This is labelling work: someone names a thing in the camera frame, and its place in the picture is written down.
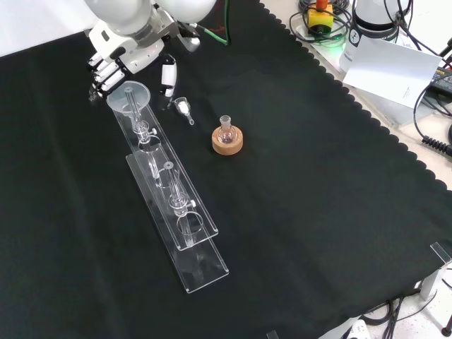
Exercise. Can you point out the white metal bracket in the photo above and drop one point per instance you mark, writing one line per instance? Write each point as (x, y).
(432, 284)

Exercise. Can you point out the black bench cloth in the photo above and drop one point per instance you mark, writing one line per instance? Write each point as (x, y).
(300, 194)

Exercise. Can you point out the black power supply box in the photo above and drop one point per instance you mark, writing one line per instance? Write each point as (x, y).
(443, 79)

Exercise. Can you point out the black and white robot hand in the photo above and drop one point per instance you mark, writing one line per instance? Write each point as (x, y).
(120, 53)

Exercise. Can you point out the clear plastic funnel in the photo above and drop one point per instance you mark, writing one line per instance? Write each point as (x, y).
(118, 100)

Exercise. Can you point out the white power strip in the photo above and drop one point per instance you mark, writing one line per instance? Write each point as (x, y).
(358, 330)

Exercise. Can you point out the yellow stop button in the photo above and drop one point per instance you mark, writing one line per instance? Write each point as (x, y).
(319, 17)

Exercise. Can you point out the pale white board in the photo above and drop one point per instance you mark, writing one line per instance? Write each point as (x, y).
(388, 70)

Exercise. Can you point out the clear acrylic funnel stand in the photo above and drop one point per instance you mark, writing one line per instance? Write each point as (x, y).
(197, 254)

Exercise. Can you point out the clear cloth clip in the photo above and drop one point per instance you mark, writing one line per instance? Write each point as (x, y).
(441, 251)
(272, 334)

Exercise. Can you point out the small round-bottom glass flask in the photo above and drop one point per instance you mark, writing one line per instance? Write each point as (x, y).
(226, 134)

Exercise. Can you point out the glass weighing funnel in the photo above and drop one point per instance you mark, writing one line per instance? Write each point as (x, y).
(182, 106)

